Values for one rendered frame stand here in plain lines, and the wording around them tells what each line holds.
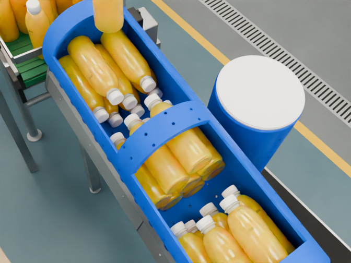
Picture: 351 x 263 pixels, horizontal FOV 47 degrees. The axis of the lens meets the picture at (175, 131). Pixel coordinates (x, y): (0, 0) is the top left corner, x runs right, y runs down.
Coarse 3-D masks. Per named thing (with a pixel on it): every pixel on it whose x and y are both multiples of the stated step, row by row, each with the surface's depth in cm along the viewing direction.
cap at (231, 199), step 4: (228, 196) 88; (232, 196) 88; (224, 200) 88; (228, 200) 87; (232, 200) 88; (236, 200) 88; (220, 204) 88; (224, 204) 88; (228, 204) 87; (224, 208) 88
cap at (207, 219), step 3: (207, 216) 90; (201, 219) 89; (204, 219) 89; (207, 219) 89; (210, 219) 90; (198, 222) 89; (201, 222) 89; (204, 222) 89; (207, 222) 89; (198, 225) 89; (201, 225) 89; (204, 225) 89; (198, 228) 90; (201, 228) 89
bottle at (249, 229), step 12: (228, 216) 87; (240, 216) 85; (252, 216) 85; (240, 228) 84; (252, 228) 83; (264, 228) 84; (240, 240) 84; (252, 240) 82; (264, 240) 82; (276, 240) 83; (252, 252) 82; (264, 252) 81; (276, 252) 81
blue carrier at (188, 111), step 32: (64, 32) 104; (96, 32) 118; (128, 32) 125; (160, 64) 117; (192, 96) 98; (96, 128) 99; (160, 128) 90; (128, 160) 92; (224, 160) 108; (256, 192) 102; (160, 224) 89; (288, 224) 96; (288, 256) 78; (320, 256) 81
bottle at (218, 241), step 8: (208, 224) 89; (208, 232) 88; (216, 232) 87; (224, 232) 87; (208, 240) 87; (216, 240) 86; (224, 240) 85; (232, 240) 86; (208, 248) 86; (216, 248) 85; (224, 248) 85; (232, 248) 85; (240, 248) 86; (208, 256) 87; (216, 256) 85; (224, 256) 84; (232, 256) 84; (240, 256) 84
